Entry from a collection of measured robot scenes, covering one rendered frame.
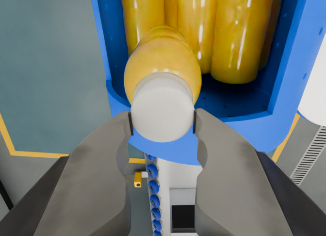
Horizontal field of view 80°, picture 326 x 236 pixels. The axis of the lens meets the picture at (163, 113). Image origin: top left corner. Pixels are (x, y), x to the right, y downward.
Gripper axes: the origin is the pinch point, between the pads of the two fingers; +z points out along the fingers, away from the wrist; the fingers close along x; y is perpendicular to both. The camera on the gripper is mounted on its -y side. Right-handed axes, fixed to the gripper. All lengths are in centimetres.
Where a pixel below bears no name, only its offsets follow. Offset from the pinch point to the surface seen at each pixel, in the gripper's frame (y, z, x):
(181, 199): 54, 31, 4
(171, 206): 52, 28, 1
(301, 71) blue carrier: 0.4, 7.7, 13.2
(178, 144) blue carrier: 7.6, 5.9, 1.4
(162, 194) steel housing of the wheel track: 57, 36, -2
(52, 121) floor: 83, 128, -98
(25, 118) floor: 79, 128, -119
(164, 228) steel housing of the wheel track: 80, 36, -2
